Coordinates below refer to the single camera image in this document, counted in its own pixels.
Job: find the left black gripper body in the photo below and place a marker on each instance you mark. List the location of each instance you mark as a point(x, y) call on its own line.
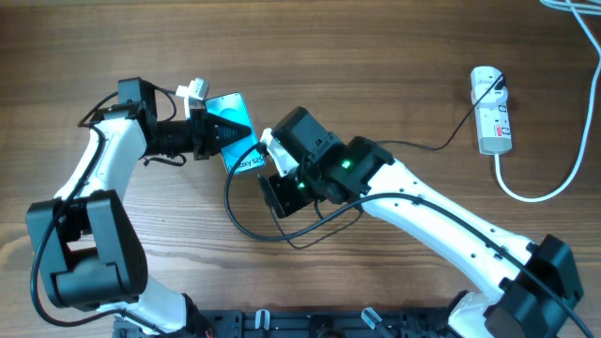
point(199, 133)

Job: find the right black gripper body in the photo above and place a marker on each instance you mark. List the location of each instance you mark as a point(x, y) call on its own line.
point(293, 192)

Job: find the turquoise screen Galaxy smartphone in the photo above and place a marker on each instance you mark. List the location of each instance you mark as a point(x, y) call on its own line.
point(232, 107)

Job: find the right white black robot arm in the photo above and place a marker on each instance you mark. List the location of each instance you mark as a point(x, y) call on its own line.
point(524, 289)

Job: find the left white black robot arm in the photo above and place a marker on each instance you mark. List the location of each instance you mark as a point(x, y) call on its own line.
point(89, 262)

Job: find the white charger plug adapter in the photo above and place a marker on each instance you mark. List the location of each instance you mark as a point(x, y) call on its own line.
point(489, 95)

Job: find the white power strip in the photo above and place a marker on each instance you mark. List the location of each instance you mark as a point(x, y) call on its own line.
point(493, 128)

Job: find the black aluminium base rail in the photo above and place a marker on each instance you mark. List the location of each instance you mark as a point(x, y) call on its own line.
point(418, 323)

